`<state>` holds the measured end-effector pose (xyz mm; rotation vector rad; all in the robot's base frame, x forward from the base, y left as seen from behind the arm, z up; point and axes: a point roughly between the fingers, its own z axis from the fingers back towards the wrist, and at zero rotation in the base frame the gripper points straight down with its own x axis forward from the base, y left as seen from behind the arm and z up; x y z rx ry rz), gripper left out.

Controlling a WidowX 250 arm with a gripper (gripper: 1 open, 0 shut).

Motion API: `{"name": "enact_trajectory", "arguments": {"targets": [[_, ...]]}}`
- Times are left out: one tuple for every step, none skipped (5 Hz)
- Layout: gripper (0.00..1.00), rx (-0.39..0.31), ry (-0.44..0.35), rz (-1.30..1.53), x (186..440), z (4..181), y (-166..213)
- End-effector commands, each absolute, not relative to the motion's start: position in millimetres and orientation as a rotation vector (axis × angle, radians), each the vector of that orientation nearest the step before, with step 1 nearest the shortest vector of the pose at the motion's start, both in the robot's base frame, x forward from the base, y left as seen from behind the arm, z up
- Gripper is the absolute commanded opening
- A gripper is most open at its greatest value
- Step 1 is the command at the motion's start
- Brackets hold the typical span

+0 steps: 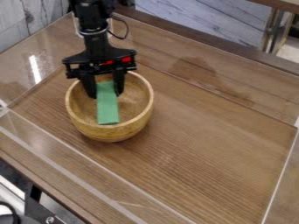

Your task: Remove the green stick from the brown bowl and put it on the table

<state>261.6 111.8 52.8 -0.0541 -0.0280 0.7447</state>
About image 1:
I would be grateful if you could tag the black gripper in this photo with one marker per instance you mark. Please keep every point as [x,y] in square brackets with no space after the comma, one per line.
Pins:
[86,63]

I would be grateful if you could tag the brown wooden bowl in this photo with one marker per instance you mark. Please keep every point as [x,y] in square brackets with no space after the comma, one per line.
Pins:
[135,109]

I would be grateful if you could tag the green stick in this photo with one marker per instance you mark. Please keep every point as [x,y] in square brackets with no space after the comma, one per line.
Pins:
[107,104]

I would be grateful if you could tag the black table frame leg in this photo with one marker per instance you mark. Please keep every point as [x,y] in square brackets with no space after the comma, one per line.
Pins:
[44,209]

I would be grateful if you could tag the red plush ball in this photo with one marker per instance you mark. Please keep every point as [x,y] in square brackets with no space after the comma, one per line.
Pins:
[125,60]

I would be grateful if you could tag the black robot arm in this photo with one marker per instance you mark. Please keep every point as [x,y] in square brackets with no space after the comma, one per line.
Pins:
[93,14]

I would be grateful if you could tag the metal table leg background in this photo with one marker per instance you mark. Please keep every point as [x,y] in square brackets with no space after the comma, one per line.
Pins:
[277,30]

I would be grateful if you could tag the clear acrylic tray wall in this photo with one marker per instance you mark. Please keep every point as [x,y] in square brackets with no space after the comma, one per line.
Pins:
[97,194]

